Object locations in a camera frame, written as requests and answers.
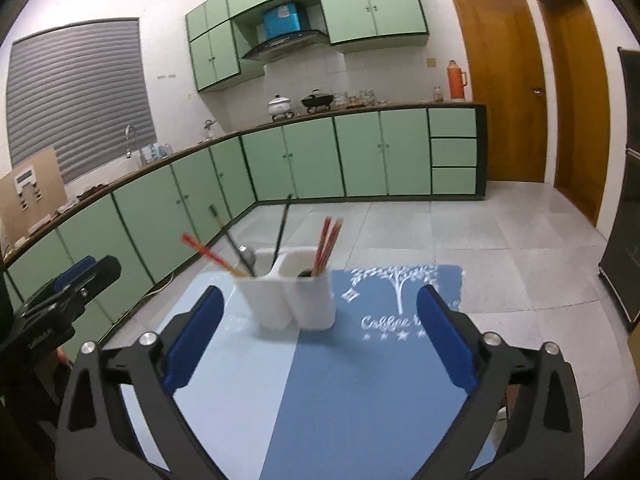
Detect bamboo chopstick red orange end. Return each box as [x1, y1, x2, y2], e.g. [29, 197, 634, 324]
[181, 233, 248, 278]

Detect bamboo chopstick red patterned end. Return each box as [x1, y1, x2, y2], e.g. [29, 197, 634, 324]
[311, 217, 332, 276]

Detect bamboo chopstick red star end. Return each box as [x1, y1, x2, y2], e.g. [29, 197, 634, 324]
[317, 218, 344, 275]

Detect black chopstick red end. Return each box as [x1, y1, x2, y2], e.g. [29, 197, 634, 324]
[270, 194, 293, 269]

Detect green lower kitchen cabinets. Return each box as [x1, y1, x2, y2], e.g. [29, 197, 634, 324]
[1, 103, 488, 339]

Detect cardboard box with device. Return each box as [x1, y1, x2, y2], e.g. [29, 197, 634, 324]
[1, 148, 67, 246]

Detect chrome sink faucet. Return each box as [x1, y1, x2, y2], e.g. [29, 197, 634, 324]
[124, 125, 146, 167]

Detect light blue table mat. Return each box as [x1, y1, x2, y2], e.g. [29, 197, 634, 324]
[151, 266, 299, 479]

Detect small kettle on counter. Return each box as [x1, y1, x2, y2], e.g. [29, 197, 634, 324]
[203, 119, 217, 139]

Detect dark blue table mat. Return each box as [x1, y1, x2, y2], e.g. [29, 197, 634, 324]
[257, 263, 501, 480]

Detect white twin utensil holder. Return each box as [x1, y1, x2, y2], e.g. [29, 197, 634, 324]
[235, 247, 336, 330]

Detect grey window roller blind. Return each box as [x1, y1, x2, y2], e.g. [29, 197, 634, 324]
[6, 18, 157, 182]

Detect white cooking pot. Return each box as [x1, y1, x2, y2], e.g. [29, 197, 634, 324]
[268, 94, 295, 122]

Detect black wok on stove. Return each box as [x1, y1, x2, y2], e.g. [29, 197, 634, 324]
[302, 89, 334, 114]

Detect black range hood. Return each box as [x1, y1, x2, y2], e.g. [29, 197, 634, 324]
[243, 29, 329, 64]

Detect blue box above hood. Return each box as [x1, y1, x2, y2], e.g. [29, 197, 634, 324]
[262, 2, 309, 40]

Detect glass cups on counter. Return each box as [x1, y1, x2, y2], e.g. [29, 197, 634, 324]
[332, 90, 376, 110]

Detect wooden door right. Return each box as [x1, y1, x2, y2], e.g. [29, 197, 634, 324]
[537, 0, 611, 224]

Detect small glass jar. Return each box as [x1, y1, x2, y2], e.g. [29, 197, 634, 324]
[433, 87, 444, 103]

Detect orange thermos flask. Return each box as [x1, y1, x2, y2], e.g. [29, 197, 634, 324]
[446, 60, 468, 101]

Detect green upper wall cabinets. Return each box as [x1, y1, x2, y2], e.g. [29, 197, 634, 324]
[186, 0, 428, 92]

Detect wooden door with handle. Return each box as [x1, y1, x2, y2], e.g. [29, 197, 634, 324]
[454, 0, 548, 182]

